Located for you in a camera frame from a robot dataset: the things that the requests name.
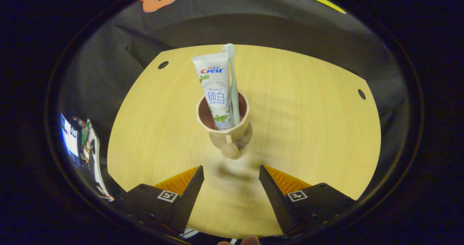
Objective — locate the white toothpaste tube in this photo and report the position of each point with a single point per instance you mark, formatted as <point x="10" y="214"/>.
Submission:
<point x="215" y="89"/>

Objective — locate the wooden desktop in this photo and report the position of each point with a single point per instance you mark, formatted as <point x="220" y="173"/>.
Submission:
<point x="308" y="140"/>

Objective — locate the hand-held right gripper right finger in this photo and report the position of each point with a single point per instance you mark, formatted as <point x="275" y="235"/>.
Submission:
<point x="275" y="198"/>

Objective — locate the pale green toothbrush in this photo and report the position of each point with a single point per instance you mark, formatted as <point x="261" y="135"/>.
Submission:
<point x="235" y="96"/>

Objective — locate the beige cup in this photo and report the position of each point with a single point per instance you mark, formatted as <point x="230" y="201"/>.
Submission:
<point x="235" y="132"/>

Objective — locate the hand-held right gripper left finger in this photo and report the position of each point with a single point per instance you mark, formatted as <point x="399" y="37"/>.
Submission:
<point x="188" y="201"/>

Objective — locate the cluttered white side desk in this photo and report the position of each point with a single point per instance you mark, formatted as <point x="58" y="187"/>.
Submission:
<point x="94" y="161"/>

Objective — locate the computer monitor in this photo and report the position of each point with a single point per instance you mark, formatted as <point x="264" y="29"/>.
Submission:
<point x="70" y="138"/>

